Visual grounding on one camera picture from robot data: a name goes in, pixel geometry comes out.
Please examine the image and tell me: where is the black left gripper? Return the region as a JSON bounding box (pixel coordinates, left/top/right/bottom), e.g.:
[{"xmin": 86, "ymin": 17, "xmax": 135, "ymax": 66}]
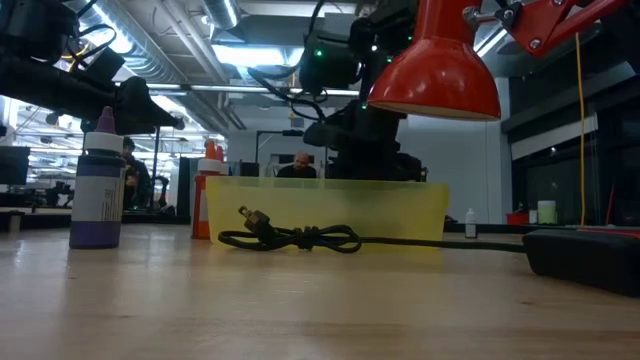
[{"xmin": 49, "ymin": 74, "xmax": 185, "ymax": 135}]

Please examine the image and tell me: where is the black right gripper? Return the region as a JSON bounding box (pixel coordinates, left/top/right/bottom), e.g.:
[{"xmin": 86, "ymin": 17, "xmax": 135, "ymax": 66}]
[{"xmin": 303, "ymin": 99, "xmax": 409, "ymax": 180}]

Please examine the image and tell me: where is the large orange food coloring bottle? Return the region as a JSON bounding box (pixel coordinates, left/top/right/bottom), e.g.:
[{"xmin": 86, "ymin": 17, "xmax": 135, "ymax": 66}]
[{"xmin": 191, "ymin": 140, "xmax": 225, "ymax": 241}]

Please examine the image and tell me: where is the large pink food coloring bottle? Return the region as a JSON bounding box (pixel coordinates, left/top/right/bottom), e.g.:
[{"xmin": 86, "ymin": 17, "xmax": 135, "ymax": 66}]
[{"xmin": 215, "ymin": 145, "xmax": 230, "ymax": 177}]

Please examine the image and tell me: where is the large purple food coloring bottle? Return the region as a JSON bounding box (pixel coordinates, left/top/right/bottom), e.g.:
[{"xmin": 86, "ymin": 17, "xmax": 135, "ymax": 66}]
[{"xmin": 68, "ymin": 105, "xmax": 127, "ymax": 250}]

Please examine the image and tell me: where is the small white-capped dropper bottle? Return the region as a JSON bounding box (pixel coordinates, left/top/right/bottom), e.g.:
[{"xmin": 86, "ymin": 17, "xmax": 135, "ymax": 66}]
[{"xmin": 464, "ymin": 207, "xmax": 478, "ymax": 240}]

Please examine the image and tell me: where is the yellow translucent plastic bin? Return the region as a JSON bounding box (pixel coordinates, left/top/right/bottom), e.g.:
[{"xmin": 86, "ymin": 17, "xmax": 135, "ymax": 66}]
[{"xmin": 205, "ymin": 175, "xmax": 450, "ymax": 247}]

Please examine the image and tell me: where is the person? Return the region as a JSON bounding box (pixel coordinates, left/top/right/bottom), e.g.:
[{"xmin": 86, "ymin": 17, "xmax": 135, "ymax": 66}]
[
  {"xmin": 275, "ymin": 151, "xmax": 319, "ymax": 180},
  {"xmin": 121, "ymin": 137, "xmax": 152, "ymax": 211}
]

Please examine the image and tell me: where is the long fluorescent light strip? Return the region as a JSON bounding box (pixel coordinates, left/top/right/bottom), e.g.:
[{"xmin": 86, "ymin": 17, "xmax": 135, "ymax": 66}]
[{"xmin": 149, "ymin": 83, "xmax": 361, "ymax": 98}]

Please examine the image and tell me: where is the red desk lamp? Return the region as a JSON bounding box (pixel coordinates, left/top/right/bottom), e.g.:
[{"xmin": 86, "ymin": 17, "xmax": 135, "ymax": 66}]
[{"xmin": 367, "ymin": 0, "xmax": 640, "ymax": 298}]

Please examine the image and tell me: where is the bright ceiling light panel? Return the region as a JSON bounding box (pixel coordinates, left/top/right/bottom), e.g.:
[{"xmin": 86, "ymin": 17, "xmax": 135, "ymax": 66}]
[{"xmin": 212, "ymin": 43, "xmax": 306, "ymax": 70}]

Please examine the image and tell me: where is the black monitor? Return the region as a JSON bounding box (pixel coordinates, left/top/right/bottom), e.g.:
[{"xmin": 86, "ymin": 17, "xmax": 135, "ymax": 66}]
[{"xmin": 0, "ymin": 145, "xmax": 31, "ymax": 187}]

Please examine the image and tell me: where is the pale green cup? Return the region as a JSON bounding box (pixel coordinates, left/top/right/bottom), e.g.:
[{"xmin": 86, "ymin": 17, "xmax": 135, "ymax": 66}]
[{"xmin": 537, "ymin": 200, "xmax": 557, "ymax": 226}]

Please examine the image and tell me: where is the black gantry frame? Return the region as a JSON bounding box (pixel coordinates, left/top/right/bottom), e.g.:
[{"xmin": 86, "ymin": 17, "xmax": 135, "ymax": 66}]
[{"xmin": 255, "ymin": 128, "xmax": 306, "ymax": 179}]

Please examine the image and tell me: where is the black lamp power cord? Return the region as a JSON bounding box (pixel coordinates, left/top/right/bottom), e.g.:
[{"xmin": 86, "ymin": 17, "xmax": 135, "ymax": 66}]
[{"xmin": 217, "ymin": 205, "xmax": 527, "ymax": 255}]

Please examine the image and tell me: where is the silver ventilation duct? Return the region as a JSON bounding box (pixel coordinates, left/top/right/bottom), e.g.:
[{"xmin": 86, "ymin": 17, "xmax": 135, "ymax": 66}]
[{"xmin": 202, "ymin": 0, "xmax": 241, "ymax": 30}]

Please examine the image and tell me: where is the black aluminium table frame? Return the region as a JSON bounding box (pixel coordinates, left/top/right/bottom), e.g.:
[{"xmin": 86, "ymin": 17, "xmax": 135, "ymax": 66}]
[{"xmin": 122, "ymin": 212, "xmax": 591, "ymax": 235}]

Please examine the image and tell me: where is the yellow extension cable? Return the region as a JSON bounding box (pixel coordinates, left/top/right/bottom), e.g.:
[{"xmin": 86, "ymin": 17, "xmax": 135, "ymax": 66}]
[{"xmin": 573, "ymin": 32, "xmax": 587, "ymax": 227}]

